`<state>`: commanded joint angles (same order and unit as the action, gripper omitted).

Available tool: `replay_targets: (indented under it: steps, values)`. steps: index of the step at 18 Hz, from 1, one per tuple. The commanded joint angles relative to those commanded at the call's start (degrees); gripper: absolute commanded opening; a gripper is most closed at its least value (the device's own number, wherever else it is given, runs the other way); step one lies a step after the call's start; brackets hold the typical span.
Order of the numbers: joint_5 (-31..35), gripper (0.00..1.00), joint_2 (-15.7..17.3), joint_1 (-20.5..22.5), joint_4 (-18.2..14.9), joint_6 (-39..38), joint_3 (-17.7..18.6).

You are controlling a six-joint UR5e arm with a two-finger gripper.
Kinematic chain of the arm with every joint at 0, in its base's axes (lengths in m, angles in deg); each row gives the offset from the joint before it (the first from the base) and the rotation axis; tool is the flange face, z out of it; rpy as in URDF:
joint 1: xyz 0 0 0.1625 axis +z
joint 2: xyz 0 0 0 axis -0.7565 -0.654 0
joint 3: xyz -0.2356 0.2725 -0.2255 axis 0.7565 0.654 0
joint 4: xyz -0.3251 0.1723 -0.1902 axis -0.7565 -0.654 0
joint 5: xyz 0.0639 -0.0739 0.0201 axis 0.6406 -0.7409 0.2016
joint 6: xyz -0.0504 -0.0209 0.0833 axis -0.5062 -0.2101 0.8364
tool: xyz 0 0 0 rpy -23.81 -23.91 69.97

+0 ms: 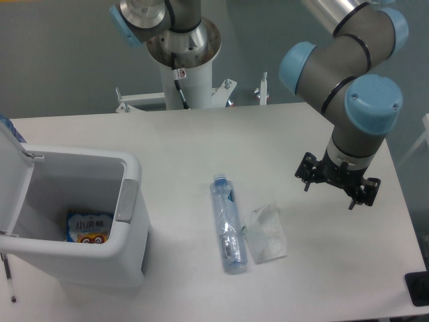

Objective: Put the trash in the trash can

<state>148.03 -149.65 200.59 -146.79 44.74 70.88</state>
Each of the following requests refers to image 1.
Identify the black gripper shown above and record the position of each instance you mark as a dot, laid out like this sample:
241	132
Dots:
345	176

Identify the clear plastic bag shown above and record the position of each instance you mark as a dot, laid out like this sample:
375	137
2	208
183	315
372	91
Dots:
264	234

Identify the clear plastic water bottle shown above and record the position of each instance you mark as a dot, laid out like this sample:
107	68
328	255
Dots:
228	225

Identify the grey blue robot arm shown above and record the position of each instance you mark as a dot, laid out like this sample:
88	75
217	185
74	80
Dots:
336	81

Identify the white trash can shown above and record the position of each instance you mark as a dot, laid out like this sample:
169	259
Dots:
85	180

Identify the white trash can lid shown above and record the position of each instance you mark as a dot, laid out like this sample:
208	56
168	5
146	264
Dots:
17	166

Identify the black device at edge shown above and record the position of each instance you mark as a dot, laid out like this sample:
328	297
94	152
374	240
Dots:
417	284

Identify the colourful snack packet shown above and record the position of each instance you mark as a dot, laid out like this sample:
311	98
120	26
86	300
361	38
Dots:
88	227

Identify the blue patterned object behind lid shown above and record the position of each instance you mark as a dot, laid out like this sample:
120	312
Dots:
10	126

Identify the black pen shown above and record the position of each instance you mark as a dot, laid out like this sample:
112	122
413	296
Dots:
9	279

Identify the white frame at right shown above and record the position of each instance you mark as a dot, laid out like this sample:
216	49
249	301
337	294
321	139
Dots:
422	140

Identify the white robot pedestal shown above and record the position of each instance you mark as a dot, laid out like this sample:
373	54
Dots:
185	64

